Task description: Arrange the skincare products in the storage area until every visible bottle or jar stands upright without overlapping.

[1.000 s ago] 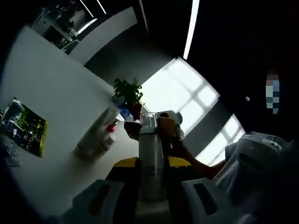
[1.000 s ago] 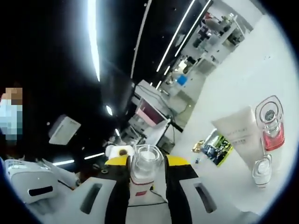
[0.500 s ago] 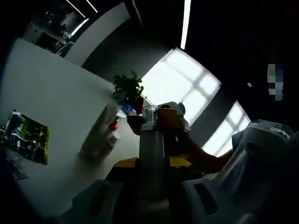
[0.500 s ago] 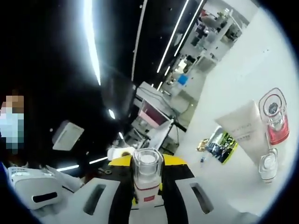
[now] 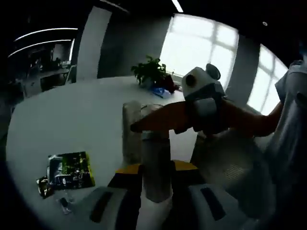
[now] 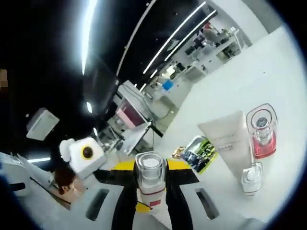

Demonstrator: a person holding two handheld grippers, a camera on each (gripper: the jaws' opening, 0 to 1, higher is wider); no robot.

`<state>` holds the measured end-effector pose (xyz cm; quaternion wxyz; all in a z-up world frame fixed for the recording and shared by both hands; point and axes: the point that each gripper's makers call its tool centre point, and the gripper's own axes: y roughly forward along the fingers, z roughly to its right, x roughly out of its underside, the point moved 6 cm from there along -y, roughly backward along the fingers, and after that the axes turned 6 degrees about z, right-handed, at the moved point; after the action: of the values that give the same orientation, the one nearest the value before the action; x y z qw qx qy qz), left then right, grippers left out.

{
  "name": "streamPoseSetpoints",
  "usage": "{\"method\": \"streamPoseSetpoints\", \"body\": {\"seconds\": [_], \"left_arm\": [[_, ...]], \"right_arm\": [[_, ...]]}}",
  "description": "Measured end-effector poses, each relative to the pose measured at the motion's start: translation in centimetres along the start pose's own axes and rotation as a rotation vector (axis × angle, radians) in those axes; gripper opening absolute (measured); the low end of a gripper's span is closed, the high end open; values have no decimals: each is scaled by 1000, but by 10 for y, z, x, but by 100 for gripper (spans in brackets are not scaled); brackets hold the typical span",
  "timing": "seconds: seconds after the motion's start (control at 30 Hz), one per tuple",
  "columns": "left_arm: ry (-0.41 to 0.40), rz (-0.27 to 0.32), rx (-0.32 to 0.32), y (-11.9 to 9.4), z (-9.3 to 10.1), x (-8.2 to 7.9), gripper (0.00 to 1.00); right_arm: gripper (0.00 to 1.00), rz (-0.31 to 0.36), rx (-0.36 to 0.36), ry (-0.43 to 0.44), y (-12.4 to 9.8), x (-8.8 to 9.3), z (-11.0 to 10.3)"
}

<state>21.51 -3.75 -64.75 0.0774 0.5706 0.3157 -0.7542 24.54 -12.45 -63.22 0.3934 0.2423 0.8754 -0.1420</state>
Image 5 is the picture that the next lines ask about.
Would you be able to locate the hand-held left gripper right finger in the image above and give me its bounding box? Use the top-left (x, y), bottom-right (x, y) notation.
top-left (169, 160), bottom-right (243, 230)

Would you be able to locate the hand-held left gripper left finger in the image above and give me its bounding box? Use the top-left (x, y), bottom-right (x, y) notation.
top-left (90, 164), bottom-right (144, 230)

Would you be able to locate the tall white skincare tube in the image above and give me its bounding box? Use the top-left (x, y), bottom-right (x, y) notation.
top-left (122, 100), bottom-right (143, 163)

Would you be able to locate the green silver skincare sachet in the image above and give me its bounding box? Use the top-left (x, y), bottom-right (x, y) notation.
top-left (47, 151), bottom-right (96, 190)

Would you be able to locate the clear plastic skincare sachet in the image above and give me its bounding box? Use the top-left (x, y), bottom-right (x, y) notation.
top-left (56, 195), bottom-right (76, 215)

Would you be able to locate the gold foil skincare sachet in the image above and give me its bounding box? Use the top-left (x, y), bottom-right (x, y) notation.
top-left (35, 176), bottom-right (55, 199)

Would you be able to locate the blue tissue packet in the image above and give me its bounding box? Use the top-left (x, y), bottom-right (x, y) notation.
top-left (150, 86), bottom-right (172, 99)

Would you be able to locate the dark red bag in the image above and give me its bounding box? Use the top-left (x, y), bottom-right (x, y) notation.
top-left (160, 74), bottom-right (179, 94)

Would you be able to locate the white mesh office chair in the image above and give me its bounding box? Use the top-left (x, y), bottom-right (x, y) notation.
top-left (191, 134), bottom-right (276, 216)

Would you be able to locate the potted green plant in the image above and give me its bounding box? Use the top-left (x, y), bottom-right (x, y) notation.
top-left (130, 55), bottom-right (167, 88)

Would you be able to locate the person's white shirt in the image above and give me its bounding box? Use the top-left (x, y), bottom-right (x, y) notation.
top-left (261, 59), bottom-right (307, 216)

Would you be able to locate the long white ceiling light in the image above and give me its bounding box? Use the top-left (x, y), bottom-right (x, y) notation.
top-left (171, 0), bottom-right (184, 13)

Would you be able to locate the row of white office desks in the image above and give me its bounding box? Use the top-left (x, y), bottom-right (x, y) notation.
top-left (21, 67), bottom-right (77, 96)

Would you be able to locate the curved ceiling light strip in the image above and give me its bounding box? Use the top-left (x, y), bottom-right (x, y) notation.
top-left (13, 27), bottom-right (79, 43)
top-left (7, 39), bottom-right (72, 58)

